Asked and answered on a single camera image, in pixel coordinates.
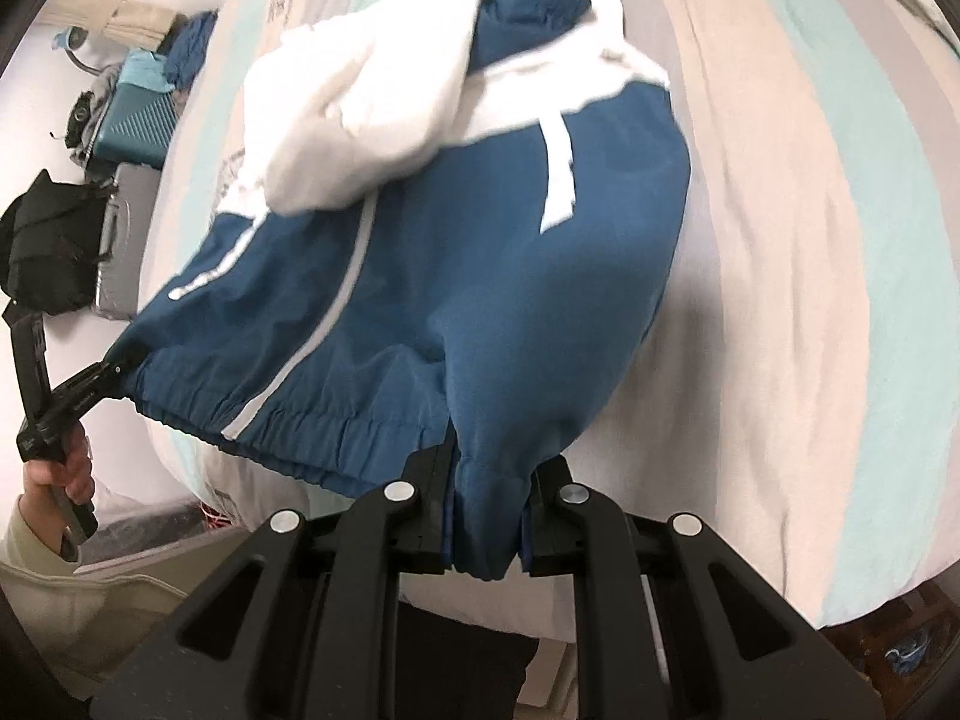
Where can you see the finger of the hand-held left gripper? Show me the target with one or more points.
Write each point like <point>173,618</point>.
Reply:
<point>86,386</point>

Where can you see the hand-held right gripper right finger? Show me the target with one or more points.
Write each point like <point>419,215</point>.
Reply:
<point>547,510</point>

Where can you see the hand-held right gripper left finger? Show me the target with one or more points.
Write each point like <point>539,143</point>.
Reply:
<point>431,499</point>

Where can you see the blue and white hooded jacket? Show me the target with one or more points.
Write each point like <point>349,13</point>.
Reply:
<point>450,277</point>

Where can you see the person's left forearm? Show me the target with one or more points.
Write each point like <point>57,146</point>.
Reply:
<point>82,615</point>

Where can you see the black hanging clothes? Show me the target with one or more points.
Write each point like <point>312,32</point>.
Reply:
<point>49,240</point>

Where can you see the person's left hand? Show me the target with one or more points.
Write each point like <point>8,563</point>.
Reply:
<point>75,476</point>

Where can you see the silver suitcase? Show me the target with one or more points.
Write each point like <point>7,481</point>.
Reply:
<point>127,240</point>

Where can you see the dark cloth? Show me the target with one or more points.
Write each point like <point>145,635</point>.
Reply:
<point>457,660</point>

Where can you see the clear plastic storage box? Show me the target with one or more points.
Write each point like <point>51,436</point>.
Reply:
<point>157,536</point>

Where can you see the teal suitcase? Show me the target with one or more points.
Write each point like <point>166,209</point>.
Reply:
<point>139,127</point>

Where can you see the bed with striped sheet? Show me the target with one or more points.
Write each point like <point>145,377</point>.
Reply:
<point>787,315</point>

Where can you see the light blue cloth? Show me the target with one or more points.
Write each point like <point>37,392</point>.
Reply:
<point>146,73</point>

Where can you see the blue desk lamp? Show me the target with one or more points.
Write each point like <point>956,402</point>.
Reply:
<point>75,41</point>

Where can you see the crumpled blue cloth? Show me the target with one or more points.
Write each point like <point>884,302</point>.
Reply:
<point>191,49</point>

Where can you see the blue patterned object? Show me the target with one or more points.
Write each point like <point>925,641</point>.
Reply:
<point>909,654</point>

